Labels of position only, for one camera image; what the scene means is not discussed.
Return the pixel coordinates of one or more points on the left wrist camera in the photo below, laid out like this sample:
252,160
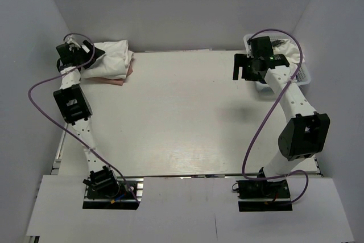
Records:
74,44

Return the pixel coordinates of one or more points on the white cartoon print t-shirt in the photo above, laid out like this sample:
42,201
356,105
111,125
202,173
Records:
114,64

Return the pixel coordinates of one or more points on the crumpled white t-shirt in basket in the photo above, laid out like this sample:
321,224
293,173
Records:
287,48

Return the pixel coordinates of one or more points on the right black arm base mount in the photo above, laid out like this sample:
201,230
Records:
262,196

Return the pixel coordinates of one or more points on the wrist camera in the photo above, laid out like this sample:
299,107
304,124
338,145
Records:
74,44
261,50

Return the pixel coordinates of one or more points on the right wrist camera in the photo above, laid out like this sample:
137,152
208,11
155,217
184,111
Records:
261,50

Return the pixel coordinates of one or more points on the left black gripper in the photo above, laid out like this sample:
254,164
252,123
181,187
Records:
90,56

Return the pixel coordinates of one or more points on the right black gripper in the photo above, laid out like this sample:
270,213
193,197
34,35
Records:
241,60

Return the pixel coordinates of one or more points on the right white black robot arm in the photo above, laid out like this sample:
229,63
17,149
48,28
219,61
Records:
306,129

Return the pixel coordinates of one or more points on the folded pink t-shirt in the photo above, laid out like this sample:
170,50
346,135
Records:
117,82

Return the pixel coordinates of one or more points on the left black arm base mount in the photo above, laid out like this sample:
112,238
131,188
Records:
105,191

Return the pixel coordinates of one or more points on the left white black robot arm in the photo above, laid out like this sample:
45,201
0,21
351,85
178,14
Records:
71,100

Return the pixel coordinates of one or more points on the white plastic laundry basket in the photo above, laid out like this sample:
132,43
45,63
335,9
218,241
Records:
302,78

